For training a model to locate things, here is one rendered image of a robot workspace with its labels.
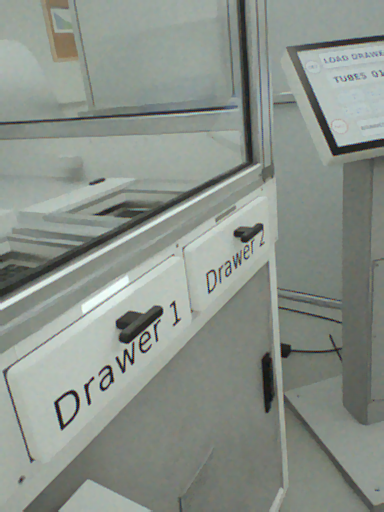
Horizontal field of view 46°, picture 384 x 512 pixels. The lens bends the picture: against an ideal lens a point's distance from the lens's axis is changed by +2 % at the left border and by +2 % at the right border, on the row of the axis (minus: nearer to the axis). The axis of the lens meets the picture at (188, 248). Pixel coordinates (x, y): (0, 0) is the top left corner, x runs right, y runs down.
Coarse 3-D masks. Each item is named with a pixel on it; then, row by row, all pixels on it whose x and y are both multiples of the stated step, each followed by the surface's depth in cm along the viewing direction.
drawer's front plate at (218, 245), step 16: (256, 208) 84; (224, 224) 75; (240, 224) 79; (208, 240) 69; (224, 240) 74; (240, 240) 79; (256, 240) 85; (192, 256) 66; (208, 256) 70; (224, 256) 75; (240, 256) 80; (256, 256) 86; (192, 272) 67; (224, 272) 75; (240, 272) 81; (192, 288) 68; (224, 288) 76; (192, 304) 70; (208, 304) 71
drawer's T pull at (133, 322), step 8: (128, 312) 53; (136, 312) 53; (152, 312) 52; (160, 312) 54; (120, 320) 52; (128, 320) 51; (136, 320) 51; (144, 320) 51; (152, 320) 52; (120, 328) 52; (128, 328) 50; (136, 328) 50; (144, 328) 51; (120, 336) 49; (128, 336) 49; (136, 336) 50
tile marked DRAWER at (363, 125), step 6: (354, 120) 104; (360, 120) 104; (366, 120) 104; (372, 120) 105; (378, 120) 105; (360, 126) 103; (366, 126) 104; (372, 126) 104; (378, 126) 104; (360, 132) 103; (366, 132) 103; (372, 132) 103; (378, 132) 104
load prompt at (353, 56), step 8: (352, 48) 112; (360, 48) 112; (368, 48) 113; (376, 48) 113; (320, 56) 109; (328, 56) 110; (336, 56) 110; (344, 56) 110; (352, 56) 111; (360, 56) 111; (368, 56) 112; (376, 56) 112; (328, 64) 109; (336, 64) 109; (344, 64) 109; (352, 64) 110; (360, 64) 110
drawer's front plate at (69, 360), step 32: (128, 288) 56; (160, 288) 59; (96, 320) 49; (160, 320) 60; (32, 352) 44; (64, 352) 46; (96, 352) 50; (32, 384) 43; (64, 384) 46; (96, 384) 51; (32, 416) 43; (64, 416) 47; (32, 448) 45
